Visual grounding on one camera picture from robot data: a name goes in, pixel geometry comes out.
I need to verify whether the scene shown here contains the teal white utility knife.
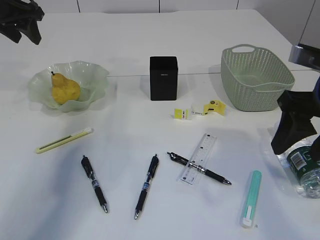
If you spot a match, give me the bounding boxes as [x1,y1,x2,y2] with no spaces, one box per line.
[240,170,262,228]

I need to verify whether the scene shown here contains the blue black gel pen middle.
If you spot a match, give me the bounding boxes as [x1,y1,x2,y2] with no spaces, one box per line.
[134,154,159,220]

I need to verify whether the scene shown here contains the clear plastic ruler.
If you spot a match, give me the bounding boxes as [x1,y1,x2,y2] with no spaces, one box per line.
[179,133,217,185]

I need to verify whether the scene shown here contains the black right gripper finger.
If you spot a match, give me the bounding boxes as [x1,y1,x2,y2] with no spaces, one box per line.
[310,136,320,162]
[271,111,317,155]

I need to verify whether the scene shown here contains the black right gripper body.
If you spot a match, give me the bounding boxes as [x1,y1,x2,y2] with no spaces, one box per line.
[277,90,319,124]

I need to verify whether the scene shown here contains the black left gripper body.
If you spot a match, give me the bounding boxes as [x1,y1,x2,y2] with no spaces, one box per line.
[0,0,45,27]

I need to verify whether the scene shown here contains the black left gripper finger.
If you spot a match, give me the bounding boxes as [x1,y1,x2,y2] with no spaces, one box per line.
[0,24,22,44]
[16,19,42,45]

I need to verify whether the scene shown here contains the yellow pear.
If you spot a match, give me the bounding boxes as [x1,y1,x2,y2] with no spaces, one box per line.
[51,71,81,105]

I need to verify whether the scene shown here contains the black gel pen on ruler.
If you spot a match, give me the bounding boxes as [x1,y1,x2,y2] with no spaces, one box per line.
[167,152,232,185]

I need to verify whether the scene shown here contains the blue black right robot arm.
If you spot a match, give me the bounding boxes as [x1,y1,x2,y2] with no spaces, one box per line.
[271,80,320,155]

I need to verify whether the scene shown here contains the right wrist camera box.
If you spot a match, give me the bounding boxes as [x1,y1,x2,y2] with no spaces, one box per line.
[288,43,320,72]

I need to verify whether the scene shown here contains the black gel pen left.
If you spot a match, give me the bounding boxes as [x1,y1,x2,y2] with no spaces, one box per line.
[81,155,109,213]

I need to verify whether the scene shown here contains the yellow-green utility knife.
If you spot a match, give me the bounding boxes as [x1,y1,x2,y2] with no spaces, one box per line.
[35,127,94,154]

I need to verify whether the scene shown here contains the black square pen holder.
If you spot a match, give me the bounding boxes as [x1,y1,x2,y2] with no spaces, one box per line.
[149,56,178,101]

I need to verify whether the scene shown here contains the clear plastic water bottle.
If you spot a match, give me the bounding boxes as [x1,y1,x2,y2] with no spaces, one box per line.
[276,138,320,199]

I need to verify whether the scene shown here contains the green woven plastic basket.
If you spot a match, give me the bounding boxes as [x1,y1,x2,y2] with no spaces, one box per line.
[220,44,295,112]

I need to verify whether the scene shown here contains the pale green wavy glass plate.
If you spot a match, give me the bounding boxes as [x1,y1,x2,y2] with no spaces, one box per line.
[28,60,109,112]

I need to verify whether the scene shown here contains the yellow white waste paper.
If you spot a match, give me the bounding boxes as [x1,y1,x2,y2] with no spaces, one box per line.
[173,100,226,121]

